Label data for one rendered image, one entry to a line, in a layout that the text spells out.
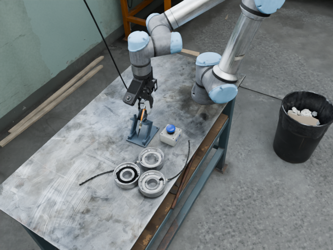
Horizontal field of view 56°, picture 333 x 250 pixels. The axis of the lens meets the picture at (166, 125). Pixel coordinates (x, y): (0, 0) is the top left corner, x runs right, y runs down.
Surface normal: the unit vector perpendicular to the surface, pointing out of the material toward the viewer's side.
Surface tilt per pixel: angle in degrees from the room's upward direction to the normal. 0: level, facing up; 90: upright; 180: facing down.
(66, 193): 0
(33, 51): 90
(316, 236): 0
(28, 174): 0
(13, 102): 90
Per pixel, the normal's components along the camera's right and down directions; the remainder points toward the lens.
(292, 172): -0.04, -0.69
